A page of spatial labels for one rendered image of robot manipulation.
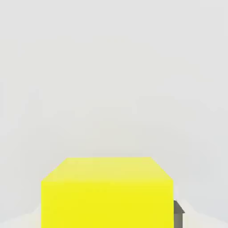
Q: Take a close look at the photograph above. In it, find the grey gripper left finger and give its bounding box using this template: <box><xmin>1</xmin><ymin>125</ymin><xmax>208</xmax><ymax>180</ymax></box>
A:
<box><xmin>0</xmin><ymin>203</ymin><xmax>42</xmax><ymax>228</ymax></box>

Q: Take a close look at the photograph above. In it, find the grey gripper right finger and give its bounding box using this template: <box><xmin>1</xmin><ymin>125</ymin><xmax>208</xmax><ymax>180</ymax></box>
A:
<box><xmin>173</xmin><ymin>199</ymin><xmax>227</xmax><ymax>228</ymax></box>

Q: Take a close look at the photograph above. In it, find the small yellow cube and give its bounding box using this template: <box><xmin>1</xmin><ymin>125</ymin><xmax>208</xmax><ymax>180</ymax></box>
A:
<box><xmin>41</xmin><ymin>156</ymin><xmax>175</xmax><ymax>228</ymax></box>

